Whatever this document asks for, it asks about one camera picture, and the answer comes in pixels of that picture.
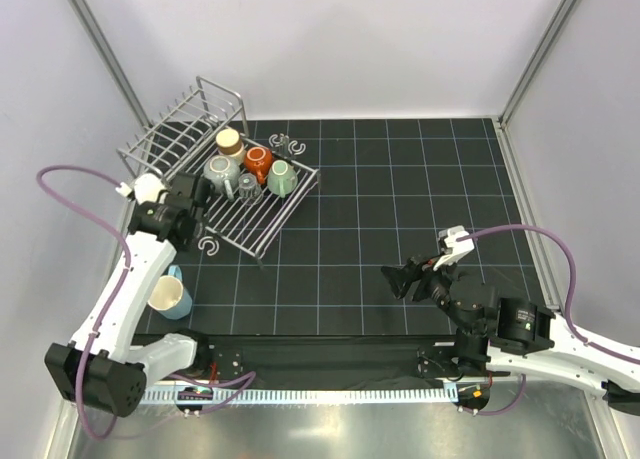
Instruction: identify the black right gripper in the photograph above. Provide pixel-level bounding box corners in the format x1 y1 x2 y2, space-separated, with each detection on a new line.
379 250 476 336

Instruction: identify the grey ceramic mug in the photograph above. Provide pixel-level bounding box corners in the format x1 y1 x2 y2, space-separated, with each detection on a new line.
202 155 241 201

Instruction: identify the small clear glass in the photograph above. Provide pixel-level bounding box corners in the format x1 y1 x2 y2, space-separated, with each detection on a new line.
238 173 263 205

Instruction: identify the cream cup with cork band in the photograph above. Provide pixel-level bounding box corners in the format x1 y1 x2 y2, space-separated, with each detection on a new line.
215 128 245 157

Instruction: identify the orange glazed ceramic mug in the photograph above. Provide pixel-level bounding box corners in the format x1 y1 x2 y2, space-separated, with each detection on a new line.
244 146 273 185

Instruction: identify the mint green mug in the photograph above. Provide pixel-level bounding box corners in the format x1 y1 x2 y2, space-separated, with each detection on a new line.
267 159 298 198

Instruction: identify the light blue cup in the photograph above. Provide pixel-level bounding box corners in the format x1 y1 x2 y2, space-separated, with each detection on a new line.
147 265 193 320

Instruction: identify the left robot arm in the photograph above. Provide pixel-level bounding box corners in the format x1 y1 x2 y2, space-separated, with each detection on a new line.
44 173 213 417

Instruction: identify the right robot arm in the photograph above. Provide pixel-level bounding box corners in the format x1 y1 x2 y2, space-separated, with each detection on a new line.
381 257 639 415

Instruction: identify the grey rack hook front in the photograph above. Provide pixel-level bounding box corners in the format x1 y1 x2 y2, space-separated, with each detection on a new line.
198 236 220 257

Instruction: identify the grey rack hook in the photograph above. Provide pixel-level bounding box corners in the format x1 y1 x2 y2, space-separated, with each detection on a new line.
268 133 306 159
198 236 220 257

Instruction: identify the grey metal dish rack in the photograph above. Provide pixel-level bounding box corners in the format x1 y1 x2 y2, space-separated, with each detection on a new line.
117 76 320 262

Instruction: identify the grey rack hook back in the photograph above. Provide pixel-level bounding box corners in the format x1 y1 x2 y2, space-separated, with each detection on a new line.
268 133 306 159

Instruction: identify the black grid mat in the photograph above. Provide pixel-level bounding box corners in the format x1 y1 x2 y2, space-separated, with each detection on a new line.
136 118 522 336

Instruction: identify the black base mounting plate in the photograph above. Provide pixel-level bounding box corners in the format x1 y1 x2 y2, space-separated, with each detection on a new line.
134 334 511 393

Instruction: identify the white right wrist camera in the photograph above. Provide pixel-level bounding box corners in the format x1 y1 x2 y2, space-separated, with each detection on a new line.
432 225 475 271

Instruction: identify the white slotted cable duct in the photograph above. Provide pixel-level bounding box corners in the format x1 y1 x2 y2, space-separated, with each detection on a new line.
140 384 459 406

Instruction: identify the aluminium frame post left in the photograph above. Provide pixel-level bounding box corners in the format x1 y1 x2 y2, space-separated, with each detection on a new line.
68 0 151 127

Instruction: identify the aluminium frame post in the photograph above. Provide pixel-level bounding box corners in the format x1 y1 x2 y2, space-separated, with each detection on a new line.
68 0 151 127
498 0 581 128

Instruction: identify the aluminium frame post right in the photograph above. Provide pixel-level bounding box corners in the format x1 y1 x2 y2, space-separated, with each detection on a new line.
498 0 581 128

